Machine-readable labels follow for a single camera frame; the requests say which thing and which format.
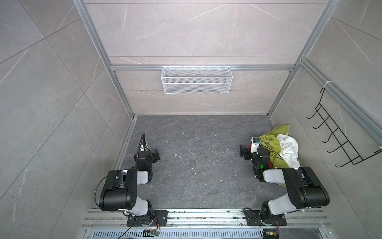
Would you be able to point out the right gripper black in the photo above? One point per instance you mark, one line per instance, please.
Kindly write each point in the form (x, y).
(248, 153)

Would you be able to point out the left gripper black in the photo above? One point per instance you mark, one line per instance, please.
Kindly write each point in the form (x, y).
(153, 158)

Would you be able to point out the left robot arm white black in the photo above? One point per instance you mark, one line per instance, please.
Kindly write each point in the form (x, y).
(119, 192)

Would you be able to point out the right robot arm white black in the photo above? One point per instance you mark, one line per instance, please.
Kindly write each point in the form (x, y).
(303, 189)

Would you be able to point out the olive green cloth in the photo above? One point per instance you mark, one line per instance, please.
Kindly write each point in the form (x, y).
(269, 141)

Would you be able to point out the white cloth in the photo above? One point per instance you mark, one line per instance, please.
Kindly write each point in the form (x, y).
(289, 150)

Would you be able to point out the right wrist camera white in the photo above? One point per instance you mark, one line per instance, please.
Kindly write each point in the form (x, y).
(255, 143)

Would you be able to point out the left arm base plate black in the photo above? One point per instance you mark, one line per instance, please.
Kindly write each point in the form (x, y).
(152, 219)

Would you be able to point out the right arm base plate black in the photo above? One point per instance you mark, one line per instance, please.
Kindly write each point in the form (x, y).
(263, 218)

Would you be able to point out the white wire mesh basket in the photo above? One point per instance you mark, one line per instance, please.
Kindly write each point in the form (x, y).
(196, 80)

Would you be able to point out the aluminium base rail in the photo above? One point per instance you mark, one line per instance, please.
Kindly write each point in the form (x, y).
(206, 224)

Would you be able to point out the black wire hook rack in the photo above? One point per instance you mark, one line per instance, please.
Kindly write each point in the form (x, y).
(353, 156)

